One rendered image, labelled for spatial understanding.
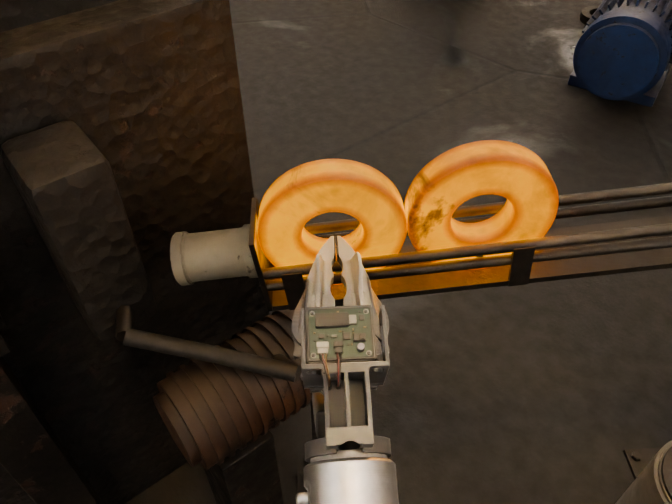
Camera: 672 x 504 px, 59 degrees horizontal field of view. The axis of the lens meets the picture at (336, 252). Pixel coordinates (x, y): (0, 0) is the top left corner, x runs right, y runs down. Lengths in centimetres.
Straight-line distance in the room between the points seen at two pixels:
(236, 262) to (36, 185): 20
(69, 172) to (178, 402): 29
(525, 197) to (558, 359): 88
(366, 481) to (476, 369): 95
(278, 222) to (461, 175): 19
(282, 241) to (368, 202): 10
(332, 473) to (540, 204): 34
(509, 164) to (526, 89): 177
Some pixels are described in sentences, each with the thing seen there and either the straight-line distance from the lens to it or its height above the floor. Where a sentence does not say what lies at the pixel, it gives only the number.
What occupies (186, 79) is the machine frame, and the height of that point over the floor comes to 79.
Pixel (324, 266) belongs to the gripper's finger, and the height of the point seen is 72.
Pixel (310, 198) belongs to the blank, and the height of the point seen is 76.
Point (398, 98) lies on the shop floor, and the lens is 222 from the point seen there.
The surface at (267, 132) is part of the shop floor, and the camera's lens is 205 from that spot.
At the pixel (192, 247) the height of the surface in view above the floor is 69.
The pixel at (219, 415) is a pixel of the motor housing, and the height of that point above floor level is 52.
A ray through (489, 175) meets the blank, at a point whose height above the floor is 78.
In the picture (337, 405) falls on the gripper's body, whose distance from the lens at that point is 50.
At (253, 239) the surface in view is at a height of 72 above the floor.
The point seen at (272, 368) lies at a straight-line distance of 70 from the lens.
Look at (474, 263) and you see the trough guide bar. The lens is 66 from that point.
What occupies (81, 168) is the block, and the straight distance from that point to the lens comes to 62.
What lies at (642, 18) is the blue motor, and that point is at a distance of 220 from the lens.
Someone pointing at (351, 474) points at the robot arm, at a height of 71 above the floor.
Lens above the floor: 114
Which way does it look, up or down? 46 degrees down
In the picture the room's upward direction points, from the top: straight up
